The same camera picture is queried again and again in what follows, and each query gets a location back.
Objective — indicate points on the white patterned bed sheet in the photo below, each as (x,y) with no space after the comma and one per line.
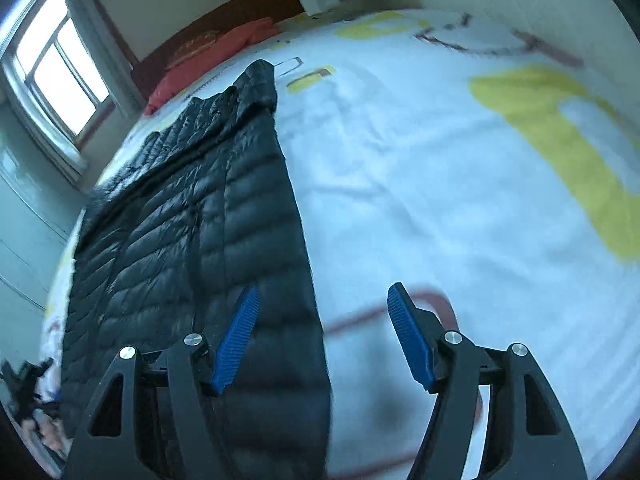
(491,176)

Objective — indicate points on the glass sliding wardrobe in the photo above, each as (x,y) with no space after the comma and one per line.
(38,210)

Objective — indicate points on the black quilted down jacket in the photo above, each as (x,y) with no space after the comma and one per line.
(203,210)

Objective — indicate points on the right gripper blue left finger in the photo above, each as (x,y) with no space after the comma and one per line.
(118,434)

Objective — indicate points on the red pillow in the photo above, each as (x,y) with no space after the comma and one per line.
(227,45)

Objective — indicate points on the left bedroom window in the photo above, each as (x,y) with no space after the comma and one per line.
(53,79)

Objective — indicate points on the orange embroidered cushion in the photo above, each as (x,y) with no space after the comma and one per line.
(191,48)

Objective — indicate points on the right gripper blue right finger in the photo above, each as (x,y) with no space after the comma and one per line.
(528,435)

